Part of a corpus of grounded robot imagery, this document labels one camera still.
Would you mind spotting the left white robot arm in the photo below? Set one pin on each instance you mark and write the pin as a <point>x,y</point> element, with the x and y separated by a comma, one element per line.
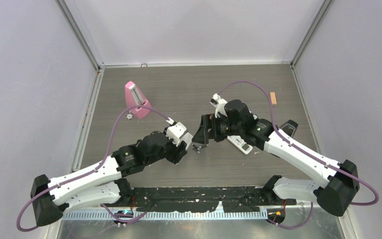
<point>105,181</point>

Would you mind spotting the small wooden block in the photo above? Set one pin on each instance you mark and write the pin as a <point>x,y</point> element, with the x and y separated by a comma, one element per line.
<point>273,98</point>

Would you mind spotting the small white remote control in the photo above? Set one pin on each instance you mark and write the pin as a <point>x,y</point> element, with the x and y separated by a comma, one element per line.
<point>240,144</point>

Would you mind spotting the pink metronome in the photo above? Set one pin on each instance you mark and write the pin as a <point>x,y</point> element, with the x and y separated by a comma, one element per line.
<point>135,97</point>

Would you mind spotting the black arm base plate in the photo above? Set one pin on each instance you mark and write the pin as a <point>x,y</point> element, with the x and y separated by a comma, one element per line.
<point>198,199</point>

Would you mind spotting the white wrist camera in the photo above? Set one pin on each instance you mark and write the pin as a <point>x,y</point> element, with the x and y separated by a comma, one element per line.
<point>179,133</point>
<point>219,103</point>

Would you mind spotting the white slotted cable duct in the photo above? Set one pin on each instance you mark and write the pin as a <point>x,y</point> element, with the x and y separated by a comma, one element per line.
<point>219,214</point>

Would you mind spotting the black metronome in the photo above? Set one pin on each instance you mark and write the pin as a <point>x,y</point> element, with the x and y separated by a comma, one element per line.
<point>289,127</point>

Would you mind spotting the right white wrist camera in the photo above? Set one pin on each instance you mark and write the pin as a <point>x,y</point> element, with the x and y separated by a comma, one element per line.
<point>219,103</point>

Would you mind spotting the blue white poker chip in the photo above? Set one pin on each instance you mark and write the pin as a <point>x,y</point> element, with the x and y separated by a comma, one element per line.
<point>129,116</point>

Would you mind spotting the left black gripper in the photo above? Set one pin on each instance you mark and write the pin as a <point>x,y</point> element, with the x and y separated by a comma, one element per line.
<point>177,152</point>

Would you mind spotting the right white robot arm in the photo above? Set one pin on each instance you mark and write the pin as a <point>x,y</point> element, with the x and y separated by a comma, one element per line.
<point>332,184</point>

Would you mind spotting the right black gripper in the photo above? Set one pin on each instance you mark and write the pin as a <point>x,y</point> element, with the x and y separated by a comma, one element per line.
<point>208,121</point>

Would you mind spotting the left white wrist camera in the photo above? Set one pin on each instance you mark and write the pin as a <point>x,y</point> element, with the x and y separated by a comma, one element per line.
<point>179,133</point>

